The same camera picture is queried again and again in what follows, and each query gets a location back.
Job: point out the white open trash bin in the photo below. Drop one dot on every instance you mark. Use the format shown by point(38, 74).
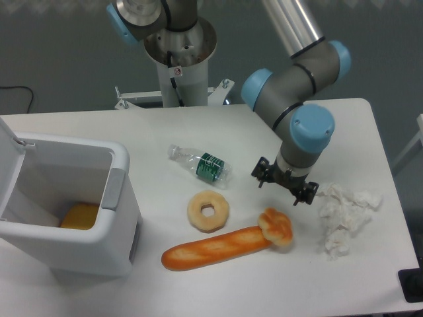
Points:
point(44, 176)

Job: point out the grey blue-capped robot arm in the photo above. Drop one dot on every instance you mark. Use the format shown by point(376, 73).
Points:
point(279, 98)

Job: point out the crumpled white tissue paper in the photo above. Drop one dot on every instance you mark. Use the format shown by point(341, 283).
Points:
point(344, 213)

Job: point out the yellow bread inside bin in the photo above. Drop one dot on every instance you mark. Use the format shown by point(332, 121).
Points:
point(81, 216)

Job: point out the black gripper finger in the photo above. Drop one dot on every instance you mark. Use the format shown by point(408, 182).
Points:
point(305, 193)
point(263, 171)

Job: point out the clear bottle green label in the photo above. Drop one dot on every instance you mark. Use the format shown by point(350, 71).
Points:
point(202, 165)

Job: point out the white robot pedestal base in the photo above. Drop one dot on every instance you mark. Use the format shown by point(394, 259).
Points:
point(179, 42)

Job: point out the round ring-shaped bread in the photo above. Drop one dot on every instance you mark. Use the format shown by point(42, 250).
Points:
point(208, 211)

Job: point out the white frame at right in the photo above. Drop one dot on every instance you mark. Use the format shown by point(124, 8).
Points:
point(410, 150)

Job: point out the small knotted bread roll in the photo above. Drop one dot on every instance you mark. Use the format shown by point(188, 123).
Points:
point(276, 227)

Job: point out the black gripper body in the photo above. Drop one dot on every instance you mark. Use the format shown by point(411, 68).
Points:
point(287, 179)

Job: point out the black device at edge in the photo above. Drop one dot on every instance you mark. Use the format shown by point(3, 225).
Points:
point(411, 284)

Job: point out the long orange baguette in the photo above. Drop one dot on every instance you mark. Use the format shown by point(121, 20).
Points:
point(215, 250)

